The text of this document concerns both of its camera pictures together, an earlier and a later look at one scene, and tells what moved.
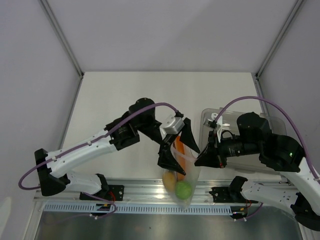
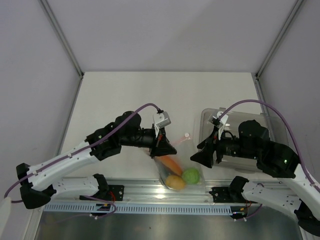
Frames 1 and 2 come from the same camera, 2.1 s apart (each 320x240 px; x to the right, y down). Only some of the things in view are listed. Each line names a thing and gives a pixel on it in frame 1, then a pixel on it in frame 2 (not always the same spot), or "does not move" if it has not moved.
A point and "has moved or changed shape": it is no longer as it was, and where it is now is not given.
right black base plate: [222, 194] does not move
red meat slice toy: [180, 161] has moved or changed shape
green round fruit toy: [183, 190] -> [191, 175]
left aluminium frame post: [66, 43] does not move
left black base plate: [114, 193] does not move
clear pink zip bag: [181, 187] has moved or changed shape
